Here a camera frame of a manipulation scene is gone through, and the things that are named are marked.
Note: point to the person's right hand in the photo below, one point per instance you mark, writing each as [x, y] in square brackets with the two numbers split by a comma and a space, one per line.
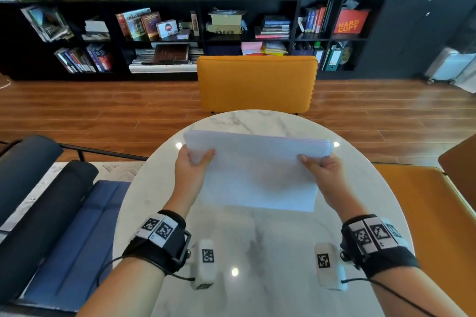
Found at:
[329, 181]

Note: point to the person's left hand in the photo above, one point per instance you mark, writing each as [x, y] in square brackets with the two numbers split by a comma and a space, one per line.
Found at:
[187, 183]

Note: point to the person's left thumb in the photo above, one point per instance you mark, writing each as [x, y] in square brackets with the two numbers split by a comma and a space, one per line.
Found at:
[205, 159]

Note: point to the person's right thumb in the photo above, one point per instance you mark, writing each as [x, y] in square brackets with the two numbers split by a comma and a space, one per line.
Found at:
[308, 163]

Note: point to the stack of white paper sheets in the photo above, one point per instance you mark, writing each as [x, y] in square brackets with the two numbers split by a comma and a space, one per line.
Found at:
[256, 168]

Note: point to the person's left forearm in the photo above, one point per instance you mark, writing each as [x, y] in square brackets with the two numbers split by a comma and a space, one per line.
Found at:
[126, 290]

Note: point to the person's right forearm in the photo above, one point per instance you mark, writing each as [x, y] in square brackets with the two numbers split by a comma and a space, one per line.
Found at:
[412, 294]

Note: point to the orange upholstered chair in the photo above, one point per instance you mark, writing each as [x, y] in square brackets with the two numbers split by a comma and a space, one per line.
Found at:
[256, 82]

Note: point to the flat stack of white magazines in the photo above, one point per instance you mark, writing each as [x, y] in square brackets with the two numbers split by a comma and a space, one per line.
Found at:
[160, 68]

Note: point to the dark brown hardcover book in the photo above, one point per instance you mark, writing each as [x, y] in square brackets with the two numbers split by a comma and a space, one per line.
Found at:
[171, 53]

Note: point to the yellow booklet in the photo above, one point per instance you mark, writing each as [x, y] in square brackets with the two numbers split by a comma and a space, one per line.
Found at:
[275, 48]

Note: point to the pink folder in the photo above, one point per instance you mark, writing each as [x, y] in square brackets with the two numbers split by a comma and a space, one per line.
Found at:
[251, 48]

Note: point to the small white card box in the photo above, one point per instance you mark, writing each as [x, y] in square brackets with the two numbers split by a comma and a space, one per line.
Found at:
[167, 28]

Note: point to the stack of dark thin books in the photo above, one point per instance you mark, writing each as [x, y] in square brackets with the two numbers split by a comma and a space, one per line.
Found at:
[273, 27]

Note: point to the orange chair with brown backrest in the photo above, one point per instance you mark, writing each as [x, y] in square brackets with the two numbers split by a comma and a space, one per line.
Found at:
[438, 224]

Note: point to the row of upright blue books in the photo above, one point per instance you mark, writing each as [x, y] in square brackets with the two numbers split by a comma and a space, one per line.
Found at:
[316, 19]

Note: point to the red orange book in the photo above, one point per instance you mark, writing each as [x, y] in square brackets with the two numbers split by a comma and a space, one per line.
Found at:
[350, 21]

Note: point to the group of upright colourful books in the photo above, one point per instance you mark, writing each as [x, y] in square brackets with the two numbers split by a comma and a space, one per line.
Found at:
[137, 23]

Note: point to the blue seat cushion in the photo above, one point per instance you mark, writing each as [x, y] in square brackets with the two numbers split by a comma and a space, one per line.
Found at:
[78, 246]

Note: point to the row of blue red books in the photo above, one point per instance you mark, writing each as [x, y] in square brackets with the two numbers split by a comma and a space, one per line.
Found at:
[83, 59]

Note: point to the black cabinet with doors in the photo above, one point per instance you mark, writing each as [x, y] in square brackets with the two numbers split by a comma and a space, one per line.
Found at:
[412, 30]

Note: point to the small stack of white papers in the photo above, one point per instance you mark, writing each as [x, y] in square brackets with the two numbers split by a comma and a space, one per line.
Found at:
[96, 27]

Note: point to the white wheeled suitcase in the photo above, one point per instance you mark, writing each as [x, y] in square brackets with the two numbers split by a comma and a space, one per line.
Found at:
[448, 66]

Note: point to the black bolster cushion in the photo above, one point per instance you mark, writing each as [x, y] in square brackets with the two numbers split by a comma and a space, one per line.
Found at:
[41, 227]
[26, 168]

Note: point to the leaning row of magazines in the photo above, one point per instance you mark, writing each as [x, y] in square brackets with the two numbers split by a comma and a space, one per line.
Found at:
[46, 23]

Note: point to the black metal bench frame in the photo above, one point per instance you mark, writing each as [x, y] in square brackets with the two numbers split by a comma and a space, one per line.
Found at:
[108, 152]

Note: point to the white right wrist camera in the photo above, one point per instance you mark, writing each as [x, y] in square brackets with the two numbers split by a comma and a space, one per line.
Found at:
[327, 266]

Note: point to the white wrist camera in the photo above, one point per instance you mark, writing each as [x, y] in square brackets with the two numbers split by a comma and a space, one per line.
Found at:
[204, 264]
[327, 266]

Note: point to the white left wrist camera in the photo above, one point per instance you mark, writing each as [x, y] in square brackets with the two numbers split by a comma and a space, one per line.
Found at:
[204, 264]

